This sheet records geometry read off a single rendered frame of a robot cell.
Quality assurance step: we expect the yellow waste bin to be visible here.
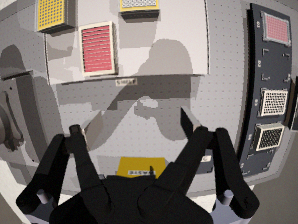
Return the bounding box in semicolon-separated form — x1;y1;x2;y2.
117;157;166;179

